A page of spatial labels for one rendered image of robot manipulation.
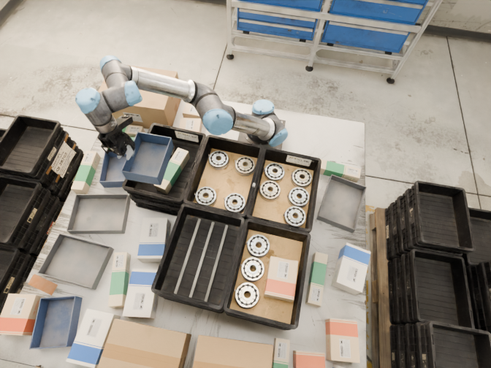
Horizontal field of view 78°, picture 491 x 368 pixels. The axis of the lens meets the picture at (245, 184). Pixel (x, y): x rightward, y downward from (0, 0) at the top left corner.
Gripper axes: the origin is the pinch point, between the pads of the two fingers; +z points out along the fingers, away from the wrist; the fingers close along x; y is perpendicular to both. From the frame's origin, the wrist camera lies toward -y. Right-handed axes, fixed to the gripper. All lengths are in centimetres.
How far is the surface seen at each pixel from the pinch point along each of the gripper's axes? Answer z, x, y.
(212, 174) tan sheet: 32.2, 27.5, -12.7
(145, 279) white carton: 35, 10, 44
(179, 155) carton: 24.6, 9.8, -16.6
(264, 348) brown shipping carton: 33, 67, 60
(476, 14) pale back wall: 107, 233, -289
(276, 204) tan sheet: 35, 62, -3
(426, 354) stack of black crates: 72, 146, 47
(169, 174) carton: 24.4, 8.6, -4.9
